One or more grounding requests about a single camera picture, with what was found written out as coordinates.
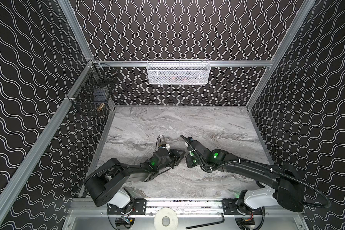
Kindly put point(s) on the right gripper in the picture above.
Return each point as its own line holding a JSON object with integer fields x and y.
{"x": 198, "y": 150}

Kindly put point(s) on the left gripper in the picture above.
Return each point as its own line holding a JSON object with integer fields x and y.
{"x": 175, "y": 155}

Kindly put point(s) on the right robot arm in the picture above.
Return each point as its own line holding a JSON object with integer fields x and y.
{"x": 278, "y": 187}

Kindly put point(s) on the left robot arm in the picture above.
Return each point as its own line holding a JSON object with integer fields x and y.
{"x": 104, "y": 183}

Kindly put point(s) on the black hex key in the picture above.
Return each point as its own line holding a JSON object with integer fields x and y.
{"x": 208, "y": 224}

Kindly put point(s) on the brass padlock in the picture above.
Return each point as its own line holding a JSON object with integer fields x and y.
{"x": 160, "y": 141}

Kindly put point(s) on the white tape roll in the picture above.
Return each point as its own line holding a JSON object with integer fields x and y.
{"x": 166, "y": 219}

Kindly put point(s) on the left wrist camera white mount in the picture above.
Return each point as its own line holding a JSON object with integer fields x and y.
{"x": 166, "y": 146}

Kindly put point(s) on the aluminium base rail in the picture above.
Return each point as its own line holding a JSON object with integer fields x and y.
{"x": 148, "y": 207}

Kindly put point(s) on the white mesh wall basket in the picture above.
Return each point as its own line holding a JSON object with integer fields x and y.
{"x": 178, "y": 72}

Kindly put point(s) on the black wire wall basket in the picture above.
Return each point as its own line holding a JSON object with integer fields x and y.
{"x": 93, "y": 96}

